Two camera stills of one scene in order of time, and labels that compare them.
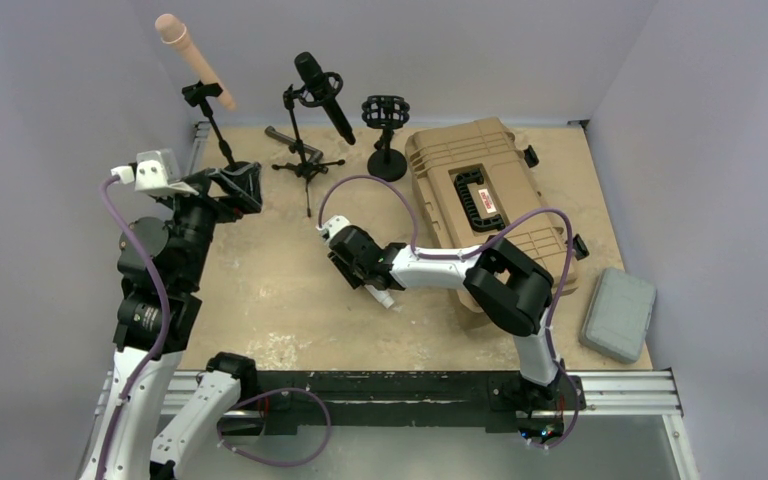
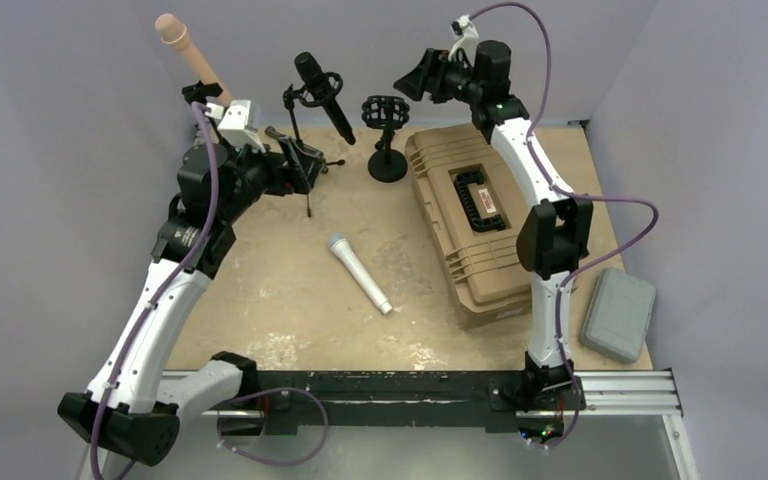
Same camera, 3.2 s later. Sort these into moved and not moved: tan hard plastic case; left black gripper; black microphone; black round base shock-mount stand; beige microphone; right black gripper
Moved: left black gripper; right black gripper
Not moved: tan hard plastic case; black microphone; black round base shock-mount stand; beige microphone
